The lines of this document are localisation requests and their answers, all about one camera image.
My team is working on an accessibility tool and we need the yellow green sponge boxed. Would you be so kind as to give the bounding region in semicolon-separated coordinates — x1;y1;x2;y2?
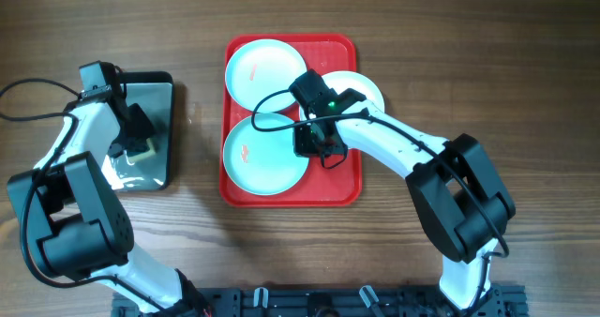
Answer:
126;138;156;165

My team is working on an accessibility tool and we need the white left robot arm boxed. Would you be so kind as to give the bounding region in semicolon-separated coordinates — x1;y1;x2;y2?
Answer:
7;83;211;316

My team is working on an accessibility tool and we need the black metal-lined tray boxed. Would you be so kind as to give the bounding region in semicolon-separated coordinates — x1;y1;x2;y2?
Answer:
102;71;174;191

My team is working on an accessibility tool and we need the red plastic tray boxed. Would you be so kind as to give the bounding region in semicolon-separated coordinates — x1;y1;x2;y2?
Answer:
218;33;362;208

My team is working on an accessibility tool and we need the white plate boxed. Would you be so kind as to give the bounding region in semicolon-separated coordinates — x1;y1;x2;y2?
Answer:
300;70;384;121

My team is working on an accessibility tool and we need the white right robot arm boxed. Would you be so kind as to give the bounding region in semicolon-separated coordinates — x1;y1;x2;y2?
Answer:
291;87;516;313

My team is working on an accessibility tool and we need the light blue plate with stain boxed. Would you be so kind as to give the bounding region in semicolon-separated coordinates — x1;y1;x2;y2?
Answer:
224;39;308;112

